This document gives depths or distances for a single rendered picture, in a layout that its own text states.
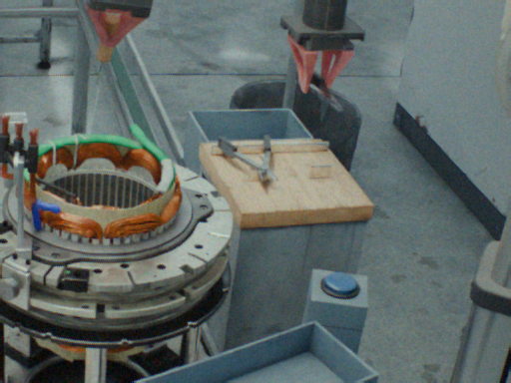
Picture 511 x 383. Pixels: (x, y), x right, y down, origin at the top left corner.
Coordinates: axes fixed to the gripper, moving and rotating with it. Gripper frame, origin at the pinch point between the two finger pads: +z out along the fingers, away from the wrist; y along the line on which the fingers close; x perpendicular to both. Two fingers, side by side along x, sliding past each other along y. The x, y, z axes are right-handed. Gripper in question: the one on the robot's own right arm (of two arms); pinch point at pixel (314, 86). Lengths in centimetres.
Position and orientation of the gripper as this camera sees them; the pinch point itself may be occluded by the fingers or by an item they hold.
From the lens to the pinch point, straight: 138.1
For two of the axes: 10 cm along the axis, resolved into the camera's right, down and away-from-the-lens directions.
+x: 2.6, 4.7, -8.4
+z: -0.8, 8.8, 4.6
